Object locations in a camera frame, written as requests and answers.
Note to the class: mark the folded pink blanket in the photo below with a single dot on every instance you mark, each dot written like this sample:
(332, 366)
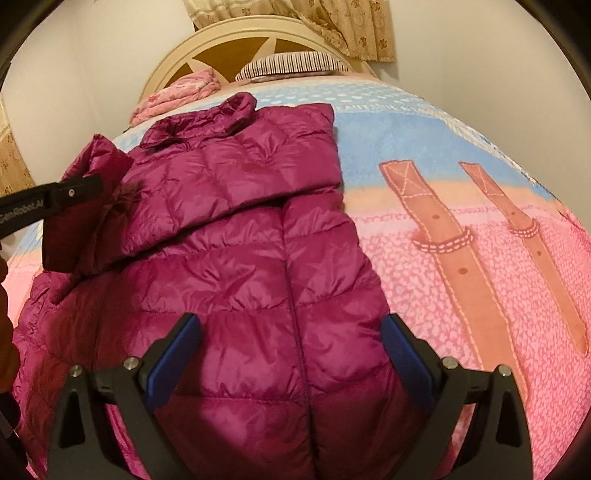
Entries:
(189, 88)

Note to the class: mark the cream wooden headboard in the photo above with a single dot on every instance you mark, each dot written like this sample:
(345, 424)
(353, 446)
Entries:
(229, 45)

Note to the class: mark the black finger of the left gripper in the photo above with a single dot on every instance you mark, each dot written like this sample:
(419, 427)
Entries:
(24, 208)

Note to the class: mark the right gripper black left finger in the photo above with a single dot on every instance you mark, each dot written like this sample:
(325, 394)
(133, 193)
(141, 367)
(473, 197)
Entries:
(83, 444)

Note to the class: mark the beige curtain on side wall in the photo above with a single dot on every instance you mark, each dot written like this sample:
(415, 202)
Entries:
(14, 174)

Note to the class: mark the striped pillow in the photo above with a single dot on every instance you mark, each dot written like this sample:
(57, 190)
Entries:
(292, 63)

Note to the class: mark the magenta puffer jacket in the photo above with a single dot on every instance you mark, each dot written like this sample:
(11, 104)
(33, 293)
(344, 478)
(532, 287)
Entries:
(234, 214)

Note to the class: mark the pink and blue bedspread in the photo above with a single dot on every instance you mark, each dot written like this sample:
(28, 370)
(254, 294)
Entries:
(474, 256)

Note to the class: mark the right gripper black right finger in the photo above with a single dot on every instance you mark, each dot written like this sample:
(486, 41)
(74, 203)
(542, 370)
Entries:
(497, 443)

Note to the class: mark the person's left hand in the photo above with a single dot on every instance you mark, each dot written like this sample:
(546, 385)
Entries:
(9, 353)

